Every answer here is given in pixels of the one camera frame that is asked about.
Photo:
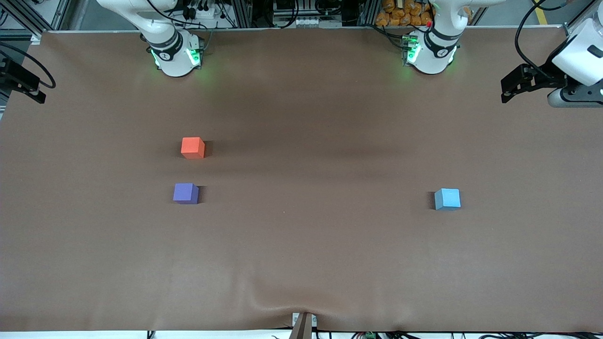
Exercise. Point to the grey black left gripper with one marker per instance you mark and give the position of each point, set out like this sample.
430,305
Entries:
545,78

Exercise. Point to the blue foam block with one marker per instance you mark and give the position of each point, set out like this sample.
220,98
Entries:
447,199

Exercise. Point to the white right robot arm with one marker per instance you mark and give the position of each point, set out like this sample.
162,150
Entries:
174,56

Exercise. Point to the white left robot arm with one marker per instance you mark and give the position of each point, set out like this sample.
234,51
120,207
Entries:
435,52

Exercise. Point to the orange foam block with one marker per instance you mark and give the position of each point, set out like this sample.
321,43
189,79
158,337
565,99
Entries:
192,148

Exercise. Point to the purple foam block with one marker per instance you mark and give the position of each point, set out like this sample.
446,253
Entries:
185,194

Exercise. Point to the orange snack bags pile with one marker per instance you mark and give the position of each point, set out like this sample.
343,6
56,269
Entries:
405,13

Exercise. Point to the power strip with black plugs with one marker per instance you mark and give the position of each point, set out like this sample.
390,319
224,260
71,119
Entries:
202,9

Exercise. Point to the white power strip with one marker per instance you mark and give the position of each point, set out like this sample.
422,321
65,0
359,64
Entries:
308,21

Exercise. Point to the brown table cover mat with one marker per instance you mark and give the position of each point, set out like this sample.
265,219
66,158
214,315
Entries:
301,245

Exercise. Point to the aluminium frame profile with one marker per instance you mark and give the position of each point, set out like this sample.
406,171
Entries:
577,21
28,21

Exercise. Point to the aluminium frame post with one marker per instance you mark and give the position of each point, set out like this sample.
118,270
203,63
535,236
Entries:
368,12
244,12

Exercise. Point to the brown wooden post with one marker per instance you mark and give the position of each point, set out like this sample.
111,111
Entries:
301,327

